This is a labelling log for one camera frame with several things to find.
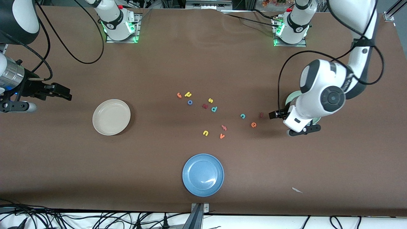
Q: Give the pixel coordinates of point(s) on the blue plate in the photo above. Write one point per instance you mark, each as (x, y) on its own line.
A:
(203, 175)

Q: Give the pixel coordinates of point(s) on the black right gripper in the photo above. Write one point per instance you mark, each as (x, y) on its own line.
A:
(31, 87)

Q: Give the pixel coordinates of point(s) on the black power plug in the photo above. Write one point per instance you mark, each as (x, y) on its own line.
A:
(138, 225)
(165, 223)

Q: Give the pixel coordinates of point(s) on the green plate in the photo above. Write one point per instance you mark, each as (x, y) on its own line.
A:
(291, 98)

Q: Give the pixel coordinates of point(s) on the grey metal box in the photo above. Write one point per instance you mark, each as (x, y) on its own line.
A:
(208, 3)

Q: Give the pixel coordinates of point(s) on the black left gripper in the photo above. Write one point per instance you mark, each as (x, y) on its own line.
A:
(281, 114)

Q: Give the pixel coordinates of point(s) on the brown paper table cover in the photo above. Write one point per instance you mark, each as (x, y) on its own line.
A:
(254, 159)

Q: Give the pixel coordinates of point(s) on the beige plate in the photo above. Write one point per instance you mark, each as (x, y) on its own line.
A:
(111, 122)

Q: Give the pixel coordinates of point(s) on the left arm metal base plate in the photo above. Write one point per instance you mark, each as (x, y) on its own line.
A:
(300, 45)

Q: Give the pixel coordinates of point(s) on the white paper scrap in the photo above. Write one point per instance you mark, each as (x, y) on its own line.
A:
(296, 190)

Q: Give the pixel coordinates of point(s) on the aluminium profile with corner bracket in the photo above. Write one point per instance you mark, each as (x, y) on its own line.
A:
(389, 16)

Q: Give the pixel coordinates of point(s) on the metal camera post with bracket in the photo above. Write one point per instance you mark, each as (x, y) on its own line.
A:
(197, 219)

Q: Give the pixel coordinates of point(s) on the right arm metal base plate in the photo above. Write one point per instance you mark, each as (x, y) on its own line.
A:
(120, 41)

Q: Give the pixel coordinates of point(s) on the orange dried flowers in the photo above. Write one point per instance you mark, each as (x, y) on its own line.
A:
(273, 2)

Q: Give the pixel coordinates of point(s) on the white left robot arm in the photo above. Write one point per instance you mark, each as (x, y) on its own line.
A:
(321, 82)

